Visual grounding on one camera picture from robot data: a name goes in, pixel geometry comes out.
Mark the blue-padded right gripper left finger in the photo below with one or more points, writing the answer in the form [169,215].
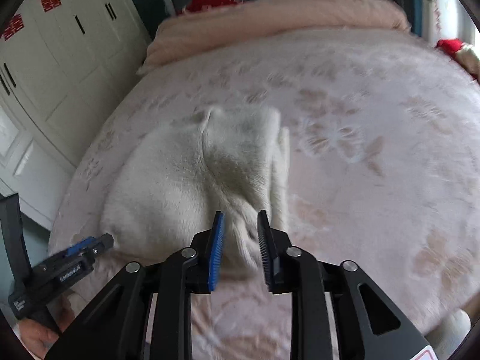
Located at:
[145,312]

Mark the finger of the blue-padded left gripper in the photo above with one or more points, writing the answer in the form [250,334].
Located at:
[76,248]

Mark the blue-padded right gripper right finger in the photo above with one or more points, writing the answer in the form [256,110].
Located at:
[338,311]

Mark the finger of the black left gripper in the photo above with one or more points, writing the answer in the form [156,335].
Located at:
[101,245]

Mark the cream knit sweater black hearts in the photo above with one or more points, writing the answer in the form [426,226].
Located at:
[235,161]

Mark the operator left hand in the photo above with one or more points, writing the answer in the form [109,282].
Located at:
[37,339]

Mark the operator leg grey pants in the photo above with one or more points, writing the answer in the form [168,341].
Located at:
[450,333]

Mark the pink floral bed blanket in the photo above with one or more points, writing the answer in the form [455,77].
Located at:
[383,170]

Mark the white wardrobe with red stickers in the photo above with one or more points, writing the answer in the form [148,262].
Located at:
[66,65]

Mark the red pillow at headboard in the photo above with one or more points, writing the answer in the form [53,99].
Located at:
[196,6]

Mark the cream fluffy blanket by window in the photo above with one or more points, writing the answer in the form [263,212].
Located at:
[468,58]

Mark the red cloth by window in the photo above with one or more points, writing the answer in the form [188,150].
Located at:
[450,46]

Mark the pink folded duvet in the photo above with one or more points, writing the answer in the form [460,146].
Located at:
[191,34]

